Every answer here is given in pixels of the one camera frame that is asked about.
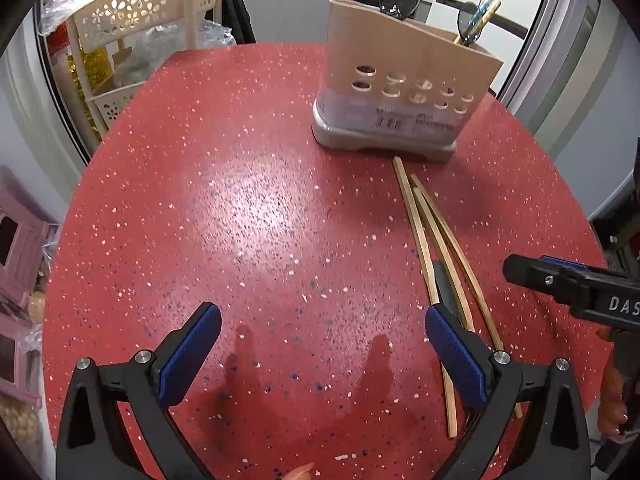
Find plastic bag of round snacks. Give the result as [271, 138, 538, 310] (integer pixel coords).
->
[0, 392, 46, 463]

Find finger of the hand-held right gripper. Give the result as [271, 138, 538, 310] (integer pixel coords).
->
[540, 255, 640, 293]
[502, 254, 581, 306]

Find beige plastic utensil holder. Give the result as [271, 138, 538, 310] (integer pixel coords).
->
[311, 0, 504, 163]

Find crumpled clear plastic bag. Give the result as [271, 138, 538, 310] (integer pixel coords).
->
[37, 0, 118, 36]

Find blue patterned bamboo chopstick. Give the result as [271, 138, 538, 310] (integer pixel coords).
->
[455, 0, 502, 43]
[470, 0, 493, 31]

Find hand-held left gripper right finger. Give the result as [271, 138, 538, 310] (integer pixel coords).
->
[424, 304, 592, 480]

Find clear plastic bags on shelf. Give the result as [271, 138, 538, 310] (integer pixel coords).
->
[112, 20, 236, 86]

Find gold foil bag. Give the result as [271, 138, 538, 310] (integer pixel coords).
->
[67, 47, 113, 131]

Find black hanging cloth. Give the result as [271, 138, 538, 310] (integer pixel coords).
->
[220, 0, 257, 46]

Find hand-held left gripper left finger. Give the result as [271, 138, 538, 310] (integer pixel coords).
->
[56, 301, 222, 480]

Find pink plastic stool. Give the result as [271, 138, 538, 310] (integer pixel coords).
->
[0, 305, 46, 411]
[0, 165, 61, 311]

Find sliding door frame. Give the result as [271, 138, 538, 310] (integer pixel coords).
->
[500, 0, 601, 136]

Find beige perforated storage rack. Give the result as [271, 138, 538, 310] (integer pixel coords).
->
[65, 0, 226, 133]

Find person's right hand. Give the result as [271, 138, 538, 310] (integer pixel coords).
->
[597, 327, 632, 443]

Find grey lower cabinets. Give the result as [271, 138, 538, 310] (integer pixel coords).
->
[232, 0, 346, 46]

